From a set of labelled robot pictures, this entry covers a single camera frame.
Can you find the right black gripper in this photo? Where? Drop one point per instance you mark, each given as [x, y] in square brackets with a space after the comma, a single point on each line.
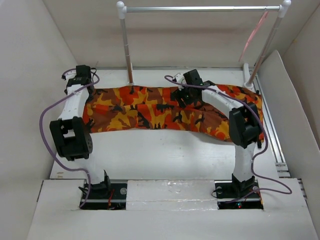
[178, 95]

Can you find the orange camouflage trousers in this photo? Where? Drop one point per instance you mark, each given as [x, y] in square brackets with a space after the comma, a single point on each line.
[153, 108]

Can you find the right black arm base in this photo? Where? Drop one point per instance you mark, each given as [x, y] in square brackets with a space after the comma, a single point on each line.
[237, 197]

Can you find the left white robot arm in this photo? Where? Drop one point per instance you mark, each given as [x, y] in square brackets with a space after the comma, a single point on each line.
[70, 134]

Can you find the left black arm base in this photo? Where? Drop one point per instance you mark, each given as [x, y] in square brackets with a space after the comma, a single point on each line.
[112, 199]

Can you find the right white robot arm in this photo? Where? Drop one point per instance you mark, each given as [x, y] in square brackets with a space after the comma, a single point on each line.
[243, 127]

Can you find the pink clothes hanger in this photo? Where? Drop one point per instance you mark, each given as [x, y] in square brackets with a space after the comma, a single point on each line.
[253, 33]

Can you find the white clothes rack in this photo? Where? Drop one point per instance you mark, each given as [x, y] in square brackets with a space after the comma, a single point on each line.
[249, 77]

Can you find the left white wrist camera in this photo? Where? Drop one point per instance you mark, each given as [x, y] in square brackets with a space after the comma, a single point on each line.
[67, 74]

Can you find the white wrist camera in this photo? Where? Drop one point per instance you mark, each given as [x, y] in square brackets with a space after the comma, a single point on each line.
[179, 79]
[67, 74]

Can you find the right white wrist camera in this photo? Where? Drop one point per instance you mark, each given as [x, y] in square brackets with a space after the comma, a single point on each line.
[179, 79]

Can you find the aluminium side rail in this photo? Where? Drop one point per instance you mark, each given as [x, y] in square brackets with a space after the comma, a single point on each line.
[274, 142]

